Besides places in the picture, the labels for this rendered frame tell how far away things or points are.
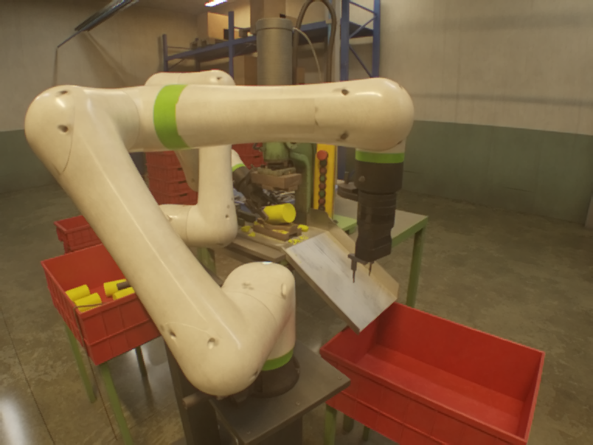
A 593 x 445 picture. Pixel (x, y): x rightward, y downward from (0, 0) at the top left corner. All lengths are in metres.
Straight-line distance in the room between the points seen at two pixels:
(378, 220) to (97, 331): 1.03
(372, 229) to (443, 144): 5.77
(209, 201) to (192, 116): 0.48
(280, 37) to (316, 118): 0.72
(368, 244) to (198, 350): 0.37
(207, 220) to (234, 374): 0.61
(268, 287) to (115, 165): 0.31
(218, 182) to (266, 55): 0.44
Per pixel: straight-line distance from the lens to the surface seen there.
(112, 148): 0.53
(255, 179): 1.27
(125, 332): 1.39
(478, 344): 1.33
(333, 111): 0.50
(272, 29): 1.21
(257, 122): 0.54
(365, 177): 0.64
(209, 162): 1.03
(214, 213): 1.02
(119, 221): 0.50
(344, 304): 1.12
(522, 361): 1.33
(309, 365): 0.81
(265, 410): 0.72
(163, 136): 0.62
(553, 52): 6.17
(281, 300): 0.60
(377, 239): 0.69
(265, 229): 1.29
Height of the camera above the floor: 1.45
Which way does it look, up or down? 18 degrees down
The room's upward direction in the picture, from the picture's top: straight up
